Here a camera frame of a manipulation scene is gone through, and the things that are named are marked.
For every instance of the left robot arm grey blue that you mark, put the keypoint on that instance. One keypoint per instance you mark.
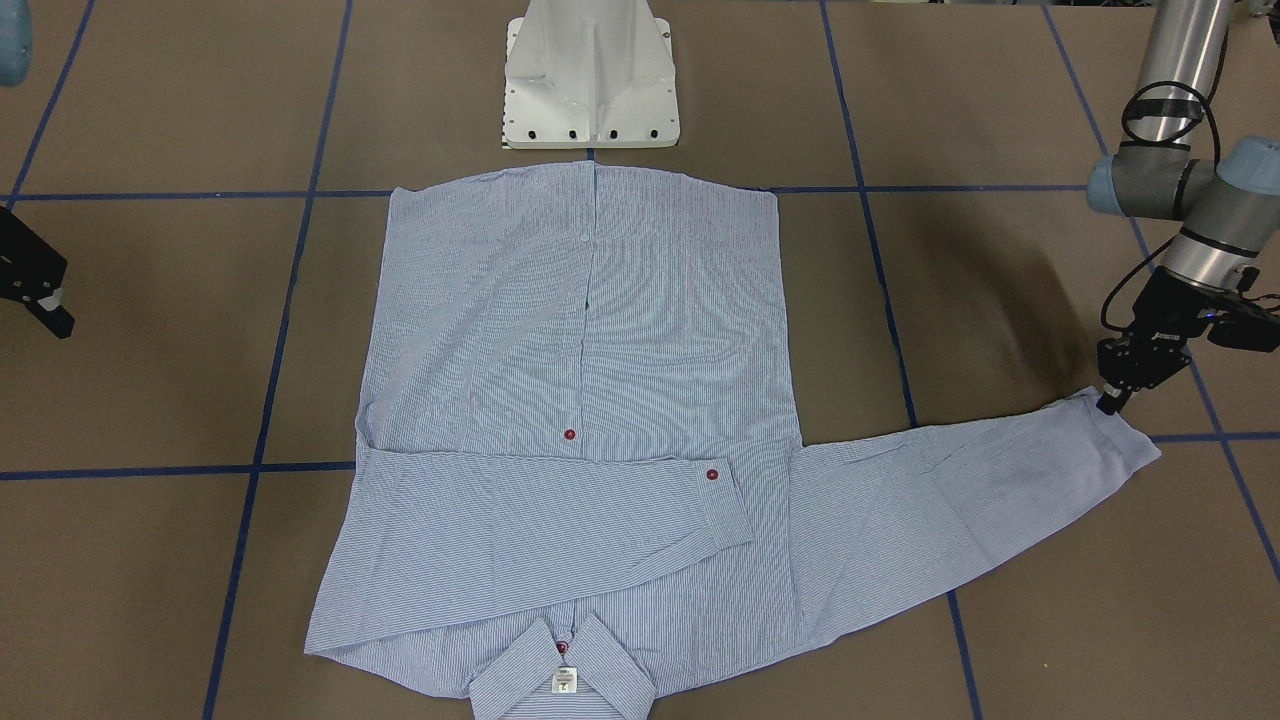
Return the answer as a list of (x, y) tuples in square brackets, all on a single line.
[(1171, 166)]

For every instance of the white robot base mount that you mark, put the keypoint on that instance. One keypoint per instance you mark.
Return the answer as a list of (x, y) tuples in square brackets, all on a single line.
[(590, 75)]

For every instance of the blue striped button shirt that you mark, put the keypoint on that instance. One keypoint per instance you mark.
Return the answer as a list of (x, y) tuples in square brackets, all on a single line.
[(580, 482)]

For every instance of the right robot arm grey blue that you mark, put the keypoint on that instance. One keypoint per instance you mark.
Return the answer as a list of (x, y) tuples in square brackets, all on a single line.
[(16, 52)]

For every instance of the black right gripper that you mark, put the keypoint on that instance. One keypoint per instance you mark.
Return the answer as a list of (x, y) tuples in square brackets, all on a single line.
[(27, 268)]

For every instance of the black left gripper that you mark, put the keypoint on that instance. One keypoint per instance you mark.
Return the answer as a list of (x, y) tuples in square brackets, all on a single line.
[(1172, 308)]

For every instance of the brown table mat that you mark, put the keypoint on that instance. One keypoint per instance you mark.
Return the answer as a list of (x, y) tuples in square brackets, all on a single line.
[(217, 174)]

